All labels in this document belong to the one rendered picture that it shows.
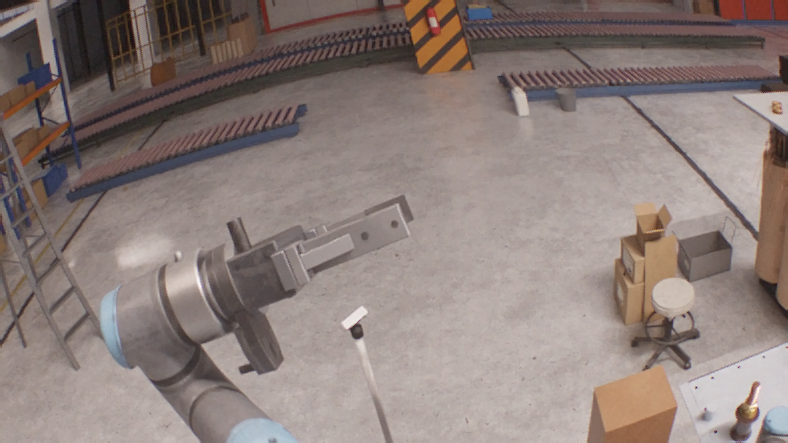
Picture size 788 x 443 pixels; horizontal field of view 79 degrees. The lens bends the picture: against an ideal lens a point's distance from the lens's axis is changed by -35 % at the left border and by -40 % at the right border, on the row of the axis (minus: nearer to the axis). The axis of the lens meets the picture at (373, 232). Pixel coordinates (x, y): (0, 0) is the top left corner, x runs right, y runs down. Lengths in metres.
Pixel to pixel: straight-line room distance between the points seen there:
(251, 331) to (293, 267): 0.12
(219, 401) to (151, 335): 0.10
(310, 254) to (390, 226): 0.06
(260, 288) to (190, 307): 0.09
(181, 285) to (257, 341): 0.09
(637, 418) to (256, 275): 2.05
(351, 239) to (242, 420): 0.21
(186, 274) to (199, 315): 0.04
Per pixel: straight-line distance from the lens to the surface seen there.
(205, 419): 0.69
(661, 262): 4.37
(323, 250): 0.57
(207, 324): 0.66
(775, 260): 4.61
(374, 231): 0.57
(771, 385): 2.04
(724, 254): 5.04
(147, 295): 0.68
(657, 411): 2.53
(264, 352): 0.66
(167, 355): 0.70
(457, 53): 10.96
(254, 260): 0.60
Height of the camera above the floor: 2.71
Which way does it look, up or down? 26 degrees down
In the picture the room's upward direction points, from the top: 13 degrees counter-clockwise
